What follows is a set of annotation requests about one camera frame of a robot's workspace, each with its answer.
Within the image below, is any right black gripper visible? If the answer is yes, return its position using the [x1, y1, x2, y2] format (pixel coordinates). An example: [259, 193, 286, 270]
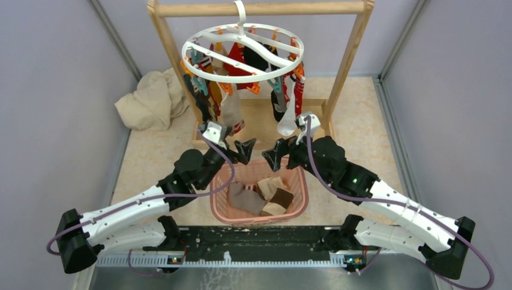
[262, 127, 332, 185]

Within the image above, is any beige brown sock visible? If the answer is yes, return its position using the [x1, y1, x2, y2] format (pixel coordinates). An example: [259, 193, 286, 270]
[257, 176, 294, 216]

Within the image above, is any grey sock with striped cuff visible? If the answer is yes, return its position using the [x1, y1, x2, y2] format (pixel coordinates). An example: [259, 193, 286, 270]
[228, 182, 266, 216]

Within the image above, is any red patterned sock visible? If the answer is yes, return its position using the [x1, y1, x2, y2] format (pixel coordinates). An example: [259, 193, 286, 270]
[293, 77, 306, 116]

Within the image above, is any wooden hanger rack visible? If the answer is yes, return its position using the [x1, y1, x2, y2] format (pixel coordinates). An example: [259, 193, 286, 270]
[147, 1, 374, 137]

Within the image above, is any brown yellow argyle sock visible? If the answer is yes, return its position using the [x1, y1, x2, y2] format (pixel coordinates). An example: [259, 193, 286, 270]
[183, 74, 218, 122]

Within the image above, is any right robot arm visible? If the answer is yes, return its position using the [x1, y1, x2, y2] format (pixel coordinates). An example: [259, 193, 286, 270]
[262, 137, 475, 280]

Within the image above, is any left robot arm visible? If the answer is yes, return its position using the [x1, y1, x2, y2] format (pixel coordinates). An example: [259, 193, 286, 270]
[51, 138, 257, 274]

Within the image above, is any white round clip hanger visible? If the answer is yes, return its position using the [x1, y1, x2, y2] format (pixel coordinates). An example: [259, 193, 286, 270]
[181, 1, 305, 84]

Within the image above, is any grey black sock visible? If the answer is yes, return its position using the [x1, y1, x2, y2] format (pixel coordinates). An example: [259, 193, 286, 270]
[270, 89, 287, 122]

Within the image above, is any mustard yellow sock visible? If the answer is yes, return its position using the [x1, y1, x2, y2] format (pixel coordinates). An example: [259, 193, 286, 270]
[207, 81, 222, 119]

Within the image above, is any beige crumpled cloth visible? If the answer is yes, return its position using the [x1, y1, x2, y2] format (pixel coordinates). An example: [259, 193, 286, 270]
[115, 68, 190, 131]

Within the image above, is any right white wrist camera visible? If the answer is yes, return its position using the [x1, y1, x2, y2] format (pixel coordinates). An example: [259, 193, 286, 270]
[295, 112, 321, 145]

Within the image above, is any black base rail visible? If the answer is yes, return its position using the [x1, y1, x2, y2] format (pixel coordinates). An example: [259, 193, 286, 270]
[95, 219, 438, 270]

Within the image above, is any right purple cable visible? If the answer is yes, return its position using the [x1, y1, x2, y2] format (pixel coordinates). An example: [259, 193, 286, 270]
[304, 116, 496, 290]

